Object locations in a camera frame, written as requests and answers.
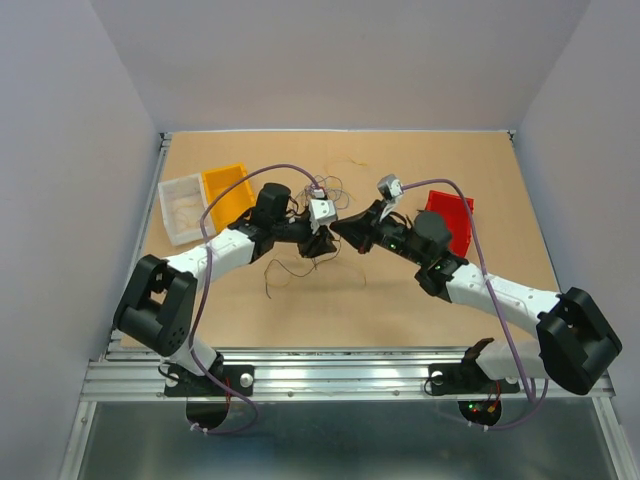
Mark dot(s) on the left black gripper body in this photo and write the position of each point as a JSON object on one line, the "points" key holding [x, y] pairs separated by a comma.
{"points": [[306, 242]]}

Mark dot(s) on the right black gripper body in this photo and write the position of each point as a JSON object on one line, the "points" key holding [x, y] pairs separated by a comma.
{"points": [[389, 234]]}

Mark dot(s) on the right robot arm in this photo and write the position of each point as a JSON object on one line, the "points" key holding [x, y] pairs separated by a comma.
{"points": [[571, 344]]}

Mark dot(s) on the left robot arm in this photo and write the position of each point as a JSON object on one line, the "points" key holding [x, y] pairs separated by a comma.
{"points": [[164, 298]]}

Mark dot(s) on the red plastic bin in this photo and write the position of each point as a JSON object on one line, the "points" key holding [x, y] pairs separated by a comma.
{"points": [[450, 208]]}

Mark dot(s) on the white plastic bin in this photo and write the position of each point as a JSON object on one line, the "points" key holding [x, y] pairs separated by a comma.
{"points": [[182, 201]]}

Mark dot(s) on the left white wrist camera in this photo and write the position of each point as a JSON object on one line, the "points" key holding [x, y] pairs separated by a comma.
{"points": [[322, 209]]}

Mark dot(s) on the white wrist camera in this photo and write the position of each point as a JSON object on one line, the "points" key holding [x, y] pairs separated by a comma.
{"points": [[322, 209], [391, 190]]}

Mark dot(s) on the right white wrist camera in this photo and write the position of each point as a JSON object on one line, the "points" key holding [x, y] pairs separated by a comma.
{"points": [[391, 190]]}

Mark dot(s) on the aluminium front rail frame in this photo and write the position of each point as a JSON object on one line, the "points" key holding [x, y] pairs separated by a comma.
{"points": [[282, 376]]}

